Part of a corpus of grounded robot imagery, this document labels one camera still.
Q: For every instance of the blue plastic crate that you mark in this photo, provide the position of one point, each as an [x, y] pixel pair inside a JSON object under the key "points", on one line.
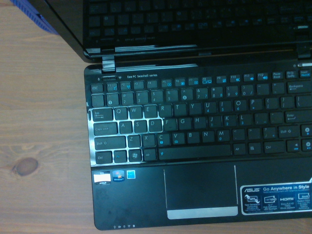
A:
{"points": [[39, 17]]}

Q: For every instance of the black Asus netbook laptop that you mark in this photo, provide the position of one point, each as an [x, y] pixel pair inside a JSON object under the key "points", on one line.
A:
{"points": [[200, 136]]}

